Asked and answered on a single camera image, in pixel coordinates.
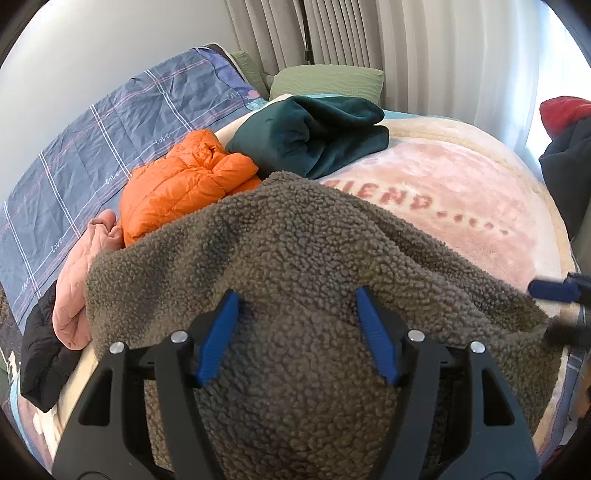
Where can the dark grey garment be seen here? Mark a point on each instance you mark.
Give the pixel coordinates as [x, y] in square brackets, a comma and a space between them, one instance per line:
[570, 175]

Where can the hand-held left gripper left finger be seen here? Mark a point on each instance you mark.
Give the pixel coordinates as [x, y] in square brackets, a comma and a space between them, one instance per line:
[221, 337]

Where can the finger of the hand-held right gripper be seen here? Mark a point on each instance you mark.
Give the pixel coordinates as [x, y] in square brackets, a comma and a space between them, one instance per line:
[549, 290]
[565, 333]

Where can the orange puffer jacket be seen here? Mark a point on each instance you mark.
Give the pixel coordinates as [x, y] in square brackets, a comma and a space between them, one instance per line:
[184, 180]

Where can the light green pillow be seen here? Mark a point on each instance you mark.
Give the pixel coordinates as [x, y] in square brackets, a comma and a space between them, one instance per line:
[323, 81]

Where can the grey pleated curtain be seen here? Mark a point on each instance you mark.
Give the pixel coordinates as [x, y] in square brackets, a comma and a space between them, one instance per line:
[415, 46]

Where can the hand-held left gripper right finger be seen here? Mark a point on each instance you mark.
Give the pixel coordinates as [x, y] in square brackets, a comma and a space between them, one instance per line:
[376, 337]

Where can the black garment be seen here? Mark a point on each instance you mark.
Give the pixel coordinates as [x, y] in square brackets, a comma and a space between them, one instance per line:
[44, 350]

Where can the brown fleece jacket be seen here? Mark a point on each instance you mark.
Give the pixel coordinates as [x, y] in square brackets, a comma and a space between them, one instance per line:
[300, 240]

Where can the pink quilted jacket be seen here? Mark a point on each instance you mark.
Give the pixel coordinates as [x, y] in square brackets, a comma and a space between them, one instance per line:
[74, 286]

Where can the dark green pillow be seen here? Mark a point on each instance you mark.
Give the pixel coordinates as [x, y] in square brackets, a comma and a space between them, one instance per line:
[247, 69]

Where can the dark green fleece garment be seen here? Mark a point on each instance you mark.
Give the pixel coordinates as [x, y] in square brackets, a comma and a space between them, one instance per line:
[314, 134]

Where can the blue plaid quilt cover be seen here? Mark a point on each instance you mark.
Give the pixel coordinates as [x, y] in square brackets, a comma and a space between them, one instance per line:
[92, 147]

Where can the red cloth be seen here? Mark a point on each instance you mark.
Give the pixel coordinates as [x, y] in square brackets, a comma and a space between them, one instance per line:
[565, 115]

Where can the pink plush printed blanket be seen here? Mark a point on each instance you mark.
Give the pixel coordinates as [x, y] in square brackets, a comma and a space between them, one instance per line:
[461, 175]

